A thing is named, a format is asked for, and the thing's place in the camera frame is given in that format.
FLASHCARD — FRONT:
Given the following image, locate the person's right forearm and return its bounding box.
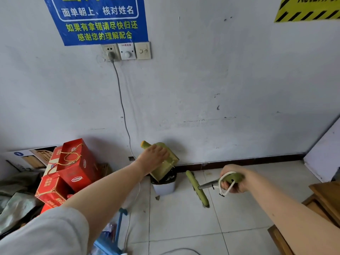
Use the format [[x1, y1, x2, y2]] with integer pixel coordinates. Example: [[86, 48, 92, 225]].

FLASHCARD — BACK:
[[244, 168, 340, 255]]

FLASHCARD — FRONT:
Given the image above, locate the blue wall sign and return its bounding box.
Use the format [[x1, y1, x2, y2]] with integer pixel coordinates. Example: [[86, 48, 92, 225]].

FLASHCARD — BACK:
[[43, 0, 149, 46]]

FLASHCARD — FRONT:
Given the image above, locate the person's left hand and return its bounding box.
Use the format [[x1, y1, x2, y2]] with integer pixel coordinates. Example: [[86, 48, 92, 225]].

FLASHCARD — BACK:
[[135, 144, 170, 177]]

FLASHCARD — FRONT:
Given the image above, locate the wooden desk with drawers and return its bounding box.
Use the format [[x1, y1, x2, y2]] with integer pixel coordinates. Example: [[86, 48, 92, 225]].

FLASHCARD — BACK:
[[267, 181, 340, 255]]

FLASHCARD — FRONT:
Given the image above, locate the dark brown baseboard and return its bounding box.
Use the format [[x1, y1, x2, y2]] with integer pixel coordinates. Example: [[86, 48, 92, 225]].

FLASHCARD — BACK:
[[175, 153, 306, 173]]

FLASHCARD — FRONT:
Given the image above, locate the grey power cable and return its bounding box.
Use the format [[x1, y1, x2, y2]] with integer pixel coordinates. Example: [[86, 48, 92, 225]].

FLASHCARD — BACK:
[[107, 51, 142, 251]]

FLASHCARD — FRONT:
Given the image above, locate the white wall socket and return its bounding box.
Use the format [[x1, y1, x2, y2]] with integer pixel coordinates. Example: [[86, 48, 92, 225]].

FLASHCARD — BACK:
[[101, 44, 121, 62]]

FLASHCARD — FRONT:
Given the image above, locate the grey green plastic sack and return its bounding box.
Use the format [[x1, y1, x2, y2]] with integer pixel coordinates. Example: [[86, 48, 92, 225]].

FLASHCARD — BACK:
[[0, 171, 44, 236]]

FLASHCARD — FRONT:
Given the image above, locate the plain brown carton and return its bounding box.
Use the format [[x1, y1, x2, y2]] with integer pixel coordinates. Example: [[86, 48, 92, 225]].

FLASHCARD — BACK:
[[98, 163, 113, 178]]

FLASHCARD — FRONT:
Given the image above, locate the red gift box rope handle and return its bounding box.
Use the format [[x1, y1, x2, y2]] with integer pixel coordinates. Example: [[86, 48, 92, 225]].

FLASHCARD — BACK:
[[35, 172, 75, 209], [57, 138, 100, 193]]

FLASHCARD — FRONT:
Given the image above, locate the person's white shirt sleeve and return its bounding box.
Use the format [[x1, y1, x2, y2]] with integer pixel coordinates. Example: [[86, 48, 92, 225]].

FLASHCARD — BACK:
[[0, 207, 90, 255]]

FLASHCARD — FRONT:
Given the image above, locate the green broom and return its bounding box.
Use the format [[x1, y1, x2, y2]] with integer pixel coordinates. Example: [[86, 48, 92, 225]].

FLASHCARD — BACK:
[[185, 170, 245, 209]]

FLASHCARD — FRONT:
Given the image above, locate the red white gift box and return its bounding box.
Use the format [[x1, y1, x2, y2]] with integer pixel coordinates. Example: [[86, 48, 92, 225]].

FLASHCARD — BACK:
[[44, 146, 63, 176]]

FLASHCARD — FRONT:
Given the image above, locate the yellow black striped sign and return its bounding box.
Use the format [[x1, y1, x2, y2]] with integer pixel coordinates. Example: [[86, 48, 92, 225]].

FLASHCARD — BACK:
[[274, 0, 340, 23]]

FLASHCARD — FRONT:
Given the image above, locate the small white trash bin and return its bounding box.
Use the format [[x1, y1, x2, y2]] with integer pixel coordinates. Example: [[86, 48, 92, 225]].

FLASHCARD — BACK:
[[150, 168, 178, 196]]

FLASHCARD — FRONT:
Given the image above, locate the green dustpan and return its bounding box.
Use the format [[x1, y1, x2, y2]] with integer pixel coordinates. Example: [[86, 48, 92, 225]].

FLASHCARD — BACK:
[[140, 140, 180, 183]]

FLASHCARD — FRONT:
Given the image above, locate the blue plastic frame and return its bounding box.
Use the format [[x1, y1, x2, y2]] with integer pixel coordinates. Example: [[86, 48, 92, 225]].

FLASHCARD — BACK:
[[91, 208, 129, 255]]

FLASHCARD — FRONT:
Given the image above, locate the white printed carton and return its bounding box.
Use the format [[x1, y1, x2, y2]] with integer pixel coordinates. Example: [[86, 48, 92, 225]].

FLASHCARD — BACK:
[[4, 147, 58, 173]]

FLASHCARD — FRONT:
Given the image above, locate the person's right hand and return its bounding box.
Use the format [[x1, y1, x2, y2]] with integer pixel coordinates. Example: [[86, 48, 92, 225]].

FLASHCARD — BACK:
[[219, 164, 250, 194]]

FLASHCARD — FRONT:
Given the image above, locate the person's left forearm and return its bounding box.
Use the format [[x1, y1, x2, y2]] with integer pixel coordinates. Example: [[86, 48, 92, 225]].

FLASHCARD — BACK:
[[61, 160, 149, 247]]

